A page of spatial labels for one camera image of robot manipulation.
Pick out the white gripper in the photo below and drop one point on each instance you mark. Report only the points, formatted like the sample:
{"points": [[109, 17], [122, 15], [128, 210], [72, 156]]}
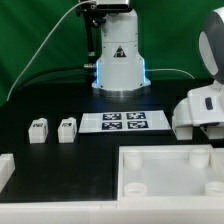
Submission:
{"points": [[202, 106]]}

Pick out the white square tabletop tray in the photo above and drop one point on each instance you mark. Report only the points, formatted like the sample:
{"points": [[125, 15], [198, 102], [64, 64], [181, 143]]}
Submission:
{"points": [[167, 171]]}

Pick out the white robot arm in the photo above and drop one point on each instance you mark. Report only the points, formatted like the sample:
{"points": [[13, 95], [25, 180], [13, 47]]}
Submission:
{"points": [[121, 69]]}

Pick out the white right obstacle block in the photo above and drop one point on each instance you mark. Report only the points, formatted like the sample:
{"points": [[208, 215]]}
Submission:
{"points": [[217, 162]]}

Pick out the white obstacle block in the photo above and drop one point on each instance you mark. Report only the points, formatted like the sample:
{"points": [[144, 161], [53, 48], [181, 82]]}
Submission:
{"points": [[7, 167], [217, 162]]}

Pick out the white sheet with fiducial tags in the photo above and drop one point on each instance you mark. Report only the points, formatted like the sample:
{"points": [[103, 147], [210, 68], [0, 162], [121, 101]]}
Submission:
{"points": [[123, 121]]}

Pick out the white left obstacle block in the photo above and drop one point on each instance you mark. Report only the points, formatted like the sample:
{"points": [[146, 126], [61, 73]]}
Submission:
{"points": [[7, 167]]}

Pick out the white front rail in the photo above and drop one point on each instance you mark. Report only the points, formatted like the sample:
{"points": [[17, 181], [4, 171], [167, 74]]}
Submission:
{"points": [[202, 210]]}

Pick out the overhead camera box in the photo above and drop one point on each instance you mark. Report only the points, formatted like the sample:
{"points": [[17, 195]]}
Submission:
{"points": [[113, 5]]}

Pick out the black camera stand post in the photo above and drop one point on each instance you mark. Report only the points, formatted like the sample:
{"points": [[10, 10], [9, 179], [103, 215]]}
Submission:
{"points": [[93, 19]]}

